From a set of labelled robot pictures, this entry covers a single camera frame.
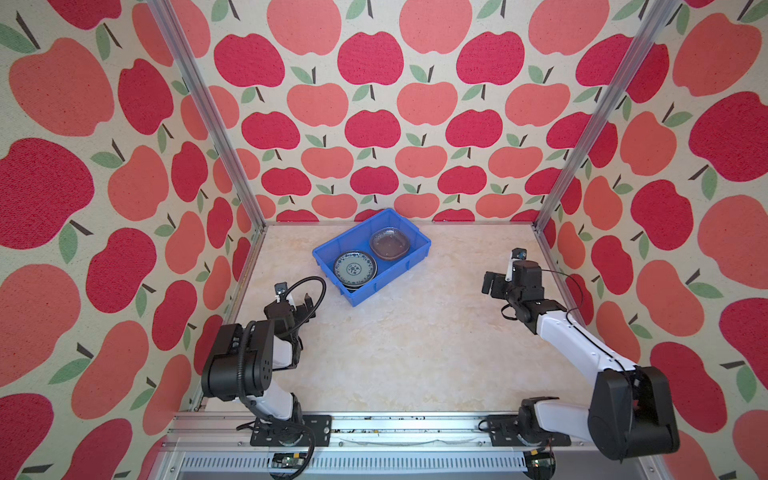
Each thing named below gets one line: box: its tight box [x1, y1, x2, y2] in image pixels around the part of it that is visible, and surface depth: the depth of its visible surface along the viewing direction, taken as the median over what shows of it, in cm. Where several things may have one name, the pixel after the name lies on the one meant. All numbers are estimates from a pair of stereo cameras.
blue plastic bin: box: [312, 208, 432, 307], surface depth 108 cm
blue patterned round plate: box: [333, 251, 378, 293], surface depth 105 cm
